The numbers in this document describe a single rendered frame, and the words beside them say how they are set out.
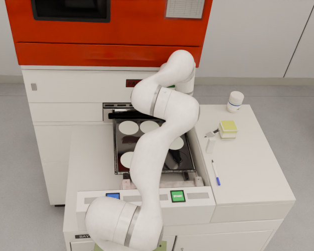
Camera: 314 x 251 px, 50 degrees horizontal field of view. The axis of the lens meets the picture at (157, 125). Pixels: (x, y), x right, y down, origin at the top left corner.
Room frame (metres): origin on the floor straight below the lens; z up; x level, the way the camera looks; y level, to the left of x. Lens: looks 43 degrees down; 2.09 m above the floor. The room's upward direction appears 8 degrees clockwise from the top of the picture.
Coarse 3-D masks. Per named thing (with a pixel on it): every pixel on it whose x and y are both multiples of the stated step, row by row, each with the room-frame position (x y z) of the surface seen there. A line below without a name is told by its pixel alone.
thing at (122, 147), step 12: (120, 120) 1.29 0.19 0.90; (132, 120) 1.30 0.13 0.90; (144, 120) 1.31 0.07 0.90; (156, 120) 1.32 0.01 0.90; (120, 132) 1.20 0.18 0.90; (120, 144) 1.12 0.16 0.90; (132, 144) 1.13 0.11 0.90; (120, 156) 1.04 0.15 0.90; (168, 156) 1.08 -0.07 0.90; (180, 156) 1.09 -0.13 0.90; (120, 168) 0.97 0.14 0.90; (168, 168) 1.01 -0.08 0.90; (180, 168) 1.02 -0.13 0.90; (192, 168) 1.03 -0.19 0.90
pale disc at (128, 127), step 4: (120, 124) 1.26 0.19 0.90; (124, 124) 1.26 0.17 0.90; (128, 124) 1.27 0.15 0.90; (132, 124) 1.27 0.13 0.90; (136, 124) 1.27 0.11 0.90; (120, 128) 1.23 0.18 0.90; (124, 128) 1.23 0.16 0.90; (128, 128) 1.23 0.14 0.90; (132, 128) 1.24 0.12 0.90; (136, 128) 1.24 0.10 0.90; (124, 132) 1.20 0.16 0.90; (128, 132) 1.20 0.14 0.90; (132, 132) 1.21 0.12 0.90
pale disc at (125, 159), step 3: (126, 153) 1.06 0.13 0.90; (129, 153) 1.07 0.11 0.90; (132, 153) 1.07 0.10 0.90; (123, 156) 1.04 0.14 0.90; (126, 156) 1.05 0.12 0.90; (129, 156) 1.05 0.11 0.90; (123, 159) 1.03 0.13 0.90; (126, 159) 1.03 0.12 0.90; (129, 159) 1.03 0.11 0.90; (123, 162) 1.01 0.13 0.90; (126, 162) 1.01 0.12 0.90; (129, 162) 1.01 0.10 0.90; (126, 165) 0.99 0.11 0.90; (129, 165) 0.99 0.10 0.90
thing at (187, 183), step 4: (120, 184) 0.90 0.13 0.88; (132, 184) 0.91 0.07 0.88; (160, 184) 0.93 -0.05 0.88; (164, 184) 0.93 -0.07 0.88; (168, 184) 0.93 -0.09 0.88; (172, 184) 0.94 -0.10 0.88; (176, 184) 0.94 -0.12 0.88; (180, 184) 0.94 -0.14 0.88; (184, 184) 0.94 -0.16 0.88; (188, 184) 0.95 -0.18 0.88; (192, 184) 0.95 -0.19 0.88; (120, 188) 0.88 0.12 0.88; (132, 188) 0.89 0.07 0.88
